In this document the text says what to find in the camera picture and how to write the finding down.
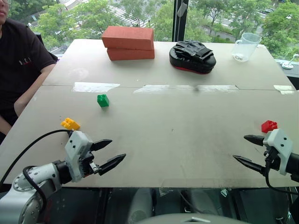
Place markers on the black boxing focus pad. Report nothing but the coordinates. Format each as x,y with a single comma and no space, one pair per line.
192,58

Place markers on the white small stand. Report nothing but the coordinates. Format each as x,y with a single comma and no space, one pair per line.
289,65

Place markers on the red clay brick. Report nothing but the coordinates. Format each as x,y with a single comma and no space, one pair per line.
128,37
130,54

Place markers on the person bare forearm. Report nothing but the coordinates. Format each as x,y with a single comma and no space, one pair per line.
4,126
32,88

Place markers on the black window frame post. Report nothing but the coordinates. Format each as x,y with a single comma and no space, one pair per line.
181,28

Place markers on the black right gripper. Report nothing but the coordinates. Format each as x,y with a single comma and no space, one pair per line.
273,161

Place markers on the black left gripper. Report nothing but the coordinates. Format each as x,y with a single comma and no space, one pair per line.
87,163

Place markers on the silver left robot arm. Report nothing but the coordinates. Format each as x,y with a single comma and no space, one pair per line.
21,203

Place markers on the green toy brick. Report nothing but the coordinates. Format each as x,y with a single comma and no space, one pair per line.
103,100

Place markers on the yellow toy brick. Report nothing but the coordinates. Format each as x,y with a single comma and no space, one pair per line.
70,123

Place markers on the grey rounded shape under table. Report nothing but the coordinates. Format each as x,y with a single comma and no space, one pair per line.
140,205

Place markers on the clear plastic measuring cup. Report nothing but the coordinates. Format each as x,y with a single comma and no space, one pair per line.
245,46

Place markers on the person in black t-shirt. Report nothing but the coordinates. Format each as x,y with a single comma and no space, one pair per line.
18,58

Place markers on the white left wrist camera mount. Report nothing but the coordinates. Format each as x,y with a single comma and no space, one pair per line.
76,151

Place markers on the red toy brick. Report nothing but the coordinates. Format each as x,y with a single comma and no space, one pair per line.
269,126

